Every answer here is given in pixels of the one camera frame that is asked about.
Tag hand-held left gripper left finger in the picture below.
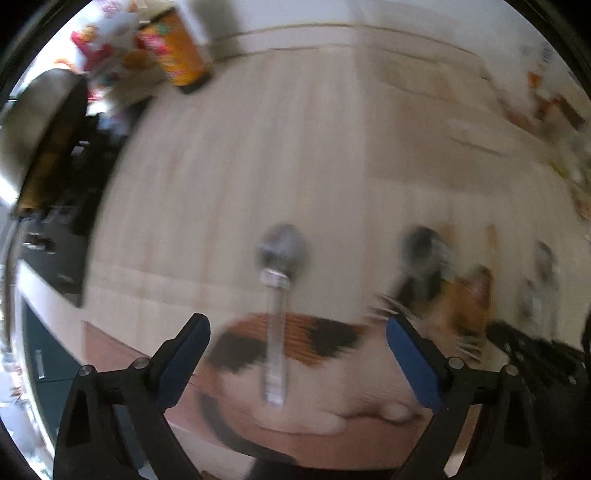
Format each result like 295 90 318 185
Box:
53 314 211 480

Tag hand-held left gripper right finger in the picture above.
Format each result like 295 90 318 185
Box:
385 316 546 480

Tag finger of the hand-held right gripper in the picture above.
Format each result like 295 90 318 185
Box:
485 320 574 385

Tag clear-handled metal spoon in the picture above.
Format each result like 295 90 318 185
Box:
255 224 309 411

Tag orange brown object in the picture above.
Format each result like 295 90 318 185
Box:
441 264 497 340

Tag silver metal utensil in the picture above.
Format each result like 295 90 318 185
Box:
518 240 561 325

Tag blurred colourful clutter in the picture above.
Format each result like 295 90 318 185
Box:
501 39 591 208

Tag grey round pot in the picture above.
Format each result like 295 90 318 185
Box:
0 68 89 204

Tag orange snack canister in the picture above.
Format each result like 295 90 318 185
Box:
139 9 214 95

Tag colourful snack bags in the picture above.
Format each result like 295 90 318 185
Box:
69 0 160 107

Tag dark-handled metal spoon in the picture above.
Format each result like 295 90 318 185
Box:
393 225 451 321

